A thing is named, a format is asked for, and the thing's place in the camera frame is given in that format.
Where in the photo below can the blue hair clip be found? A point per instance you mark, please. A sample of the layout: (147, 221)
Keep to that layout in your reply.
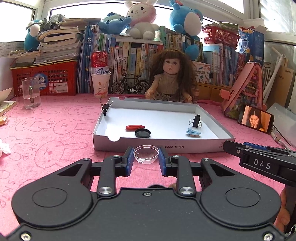
(193, 132)

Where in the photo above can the clear glass mug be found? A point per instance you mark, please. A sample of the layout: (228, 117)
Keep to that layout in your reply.
(31, 102)

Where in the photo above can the red crayon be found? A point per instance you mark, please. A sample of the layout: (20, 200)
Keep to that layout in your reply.
(135, 127)

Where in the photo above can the red plastic crate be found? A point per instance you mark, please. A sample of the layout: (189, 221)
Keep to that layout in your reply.
(57, 76)

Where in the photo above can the green packet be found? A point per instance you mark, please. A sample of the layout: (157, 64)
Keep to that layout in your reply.
(229, 26)

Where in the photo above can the white plastic pipe frame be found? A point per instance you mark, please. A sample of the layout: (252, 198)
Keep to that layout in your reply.
(275, 74)

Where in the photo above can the white grid board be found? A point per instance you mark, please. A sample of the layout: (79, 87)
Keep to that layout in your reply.
(9, 47)

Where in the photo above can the yellow wooden desk organizer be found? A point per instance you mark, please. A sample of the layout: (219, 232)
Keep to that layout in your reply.
(212, 91)

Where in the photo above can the dark grey stuffed toy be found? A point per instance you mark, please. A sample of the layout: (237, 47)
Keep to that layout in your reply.
(53, 20)

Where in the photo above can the miniature black bicycle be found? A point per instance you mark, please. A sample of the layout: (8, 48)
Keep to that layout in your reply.
(133, 90)

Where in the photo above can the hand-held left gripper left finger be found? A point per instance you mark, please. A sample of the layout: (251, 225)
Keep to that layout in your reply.
(129, 162)

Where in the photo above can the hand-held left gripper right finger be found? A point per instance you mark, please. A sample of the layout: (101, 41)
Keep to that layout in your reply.
(162, 162)

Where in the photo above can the large blue plush toy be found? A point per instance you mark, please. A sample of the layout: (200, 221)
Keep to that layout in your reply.
(185, 20)

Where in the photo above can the black round lid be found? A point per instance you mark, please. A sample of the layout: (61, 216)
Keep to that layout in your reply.
(143, 133)

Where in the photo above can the grey cardboard box lid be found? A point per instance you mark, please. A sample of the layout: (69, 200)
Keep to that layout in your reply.
(161, 118)

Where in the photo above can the white printed cardboard box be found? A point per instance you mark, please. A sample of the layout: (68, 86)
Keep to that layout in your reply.
(201, 71)

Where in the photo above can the pink triangular pencil case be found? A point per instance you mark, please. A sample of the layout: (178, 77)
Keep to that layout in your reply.
(251, 88)

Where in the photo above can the row of upright books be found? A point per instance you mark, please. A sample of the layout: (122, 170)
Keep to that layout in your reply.
(129, 58)

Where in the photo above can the grey flat board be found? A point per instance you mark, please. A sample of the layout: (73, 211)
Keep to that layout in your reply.
(282, 120)

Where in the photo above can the brown-haired doll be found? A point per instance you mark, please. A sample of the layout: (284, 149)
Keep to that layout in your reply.
(171, 67)

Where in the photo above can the person's right hand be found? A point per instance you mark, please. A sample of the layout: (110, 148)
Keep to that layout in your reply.
(284, 208)

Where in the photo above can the pink rabbit-print tablecloth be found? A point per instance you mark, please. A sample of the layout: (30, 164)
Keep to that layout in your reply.
(57, 139)

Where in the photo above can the black binder clip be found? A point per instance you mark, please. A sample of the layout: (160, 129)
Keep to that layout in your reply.
(196, 121)
(106, 108)

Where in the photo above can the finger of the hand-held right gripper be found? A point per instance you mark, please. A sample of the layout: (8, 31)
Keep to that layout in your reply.
(268, 150)
(232, 148)

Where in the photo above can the pink bunny plush toy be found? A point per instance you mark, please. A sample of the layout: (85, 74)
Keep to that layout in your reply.
(141, 16)

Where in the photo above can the open book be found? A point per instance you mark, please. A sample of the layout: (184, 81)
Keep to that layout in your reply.
(7, 107)

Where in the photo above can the clear plastic dome lid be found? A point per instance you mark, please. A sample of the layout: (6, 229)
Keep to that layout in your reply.
(145, 154)

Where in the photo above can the red beer can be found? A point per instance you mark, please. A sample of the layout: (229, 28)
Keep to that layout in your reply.
(99, 61)

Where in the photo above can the stack of books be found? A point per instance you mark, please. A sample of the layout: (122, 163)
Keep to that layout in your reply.
(60, 44)

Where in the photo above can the black smartphone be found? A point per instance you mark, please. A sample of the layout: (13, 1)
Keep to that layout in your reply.
(254, 119)

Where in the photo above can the white shelf board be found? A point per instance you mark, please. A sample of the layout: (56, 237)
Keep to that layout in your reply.
(138, 40)

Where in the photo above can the crumpled white tissue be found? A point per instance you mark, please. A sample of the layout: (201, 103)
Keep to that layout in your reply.
(4, 148)

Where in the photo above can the white window frame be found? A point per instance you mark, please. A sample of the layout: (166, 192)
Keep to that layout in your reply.
(44, 14)

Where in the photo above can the blue and white plush toy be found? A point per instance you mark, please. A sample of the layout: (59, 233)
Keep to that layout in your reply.
(30, 41)

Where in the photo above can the blue plush toy lying down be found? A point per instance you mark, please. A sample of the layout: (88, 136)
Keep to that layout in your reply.
(114, 23)

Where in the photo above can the blue paper bag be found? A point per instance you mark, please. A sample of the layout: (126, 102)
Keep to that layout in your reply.
(252, 46)

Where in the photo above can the red plastic basket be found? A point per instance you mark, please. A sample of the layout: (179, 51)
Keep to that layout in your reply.
(220, 37)

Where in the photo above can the white cat paper cup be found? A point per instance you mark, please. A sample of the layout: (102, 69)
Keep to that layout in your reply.
(101, 85)

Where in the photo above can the orange packet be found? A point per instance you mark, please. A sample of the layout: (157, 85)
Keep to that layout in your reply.
(3, 120)

